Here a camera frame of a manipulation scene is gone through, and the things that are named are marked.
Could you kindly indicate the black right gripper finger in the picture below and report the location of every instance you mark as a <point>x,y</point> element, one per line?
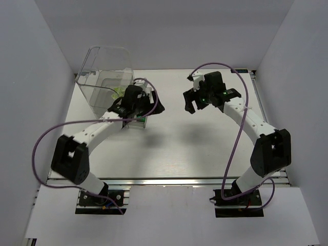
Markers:
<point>189,97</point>
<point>201,103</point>

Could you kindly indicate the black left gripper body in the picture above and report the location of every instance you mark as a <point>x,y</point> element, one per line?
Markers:
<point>156,104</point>

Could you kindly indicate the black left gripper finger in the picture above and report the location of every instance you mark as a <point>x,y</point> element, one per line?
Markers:
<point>156,108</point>
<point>152,95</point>

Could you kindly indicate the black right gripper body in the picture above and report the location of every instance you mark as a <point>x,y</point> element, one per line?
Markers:
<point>193,97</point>

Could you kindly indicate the dark green rectangular lego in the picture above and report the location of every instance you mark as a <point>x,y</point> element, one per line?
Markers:
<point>142,121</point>

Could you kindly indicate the clear plastic containers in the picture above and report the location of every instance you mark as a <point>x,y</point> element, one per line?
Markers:
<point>104,68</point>

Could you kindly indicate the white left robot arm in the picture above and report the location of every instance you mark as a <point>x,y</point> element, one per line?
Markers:
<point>71,155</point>

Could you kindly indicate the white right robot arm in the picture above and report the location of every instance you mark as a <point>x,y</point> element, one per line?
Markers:
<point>272,147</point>

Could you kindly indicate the blue table label sticker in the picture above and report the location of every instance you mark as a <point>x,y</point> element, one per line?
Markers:
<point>239,70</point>

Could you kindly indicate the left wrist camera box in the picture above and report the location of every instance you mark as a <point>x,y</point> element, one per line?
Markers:
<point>144,84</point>

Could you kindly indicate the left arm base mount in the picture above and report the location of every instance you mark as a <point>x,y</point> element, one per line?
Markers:
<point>91,205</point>

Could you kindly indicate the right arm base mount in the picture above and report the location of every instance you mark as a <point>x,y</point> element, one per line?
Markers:
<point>246,206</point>

